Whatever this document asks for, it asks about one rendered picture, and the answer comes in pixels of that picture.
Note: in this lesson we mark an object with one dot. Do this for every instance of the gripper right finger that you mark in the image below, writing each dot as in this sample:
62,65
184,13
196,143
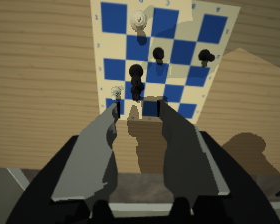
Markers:
215,184

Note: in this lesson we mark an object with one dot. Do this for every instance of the blue and cream checkered board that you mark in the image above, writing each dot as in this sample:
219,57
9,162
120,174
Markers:
182,28

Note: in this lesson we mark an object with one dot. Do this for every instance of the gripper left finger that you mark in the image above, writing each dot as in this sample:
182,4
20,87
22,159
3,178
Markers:
83,171

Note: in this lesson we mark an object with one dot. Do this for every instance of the white pawn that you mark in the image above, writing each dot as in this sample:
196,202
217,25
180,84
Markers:
116,92

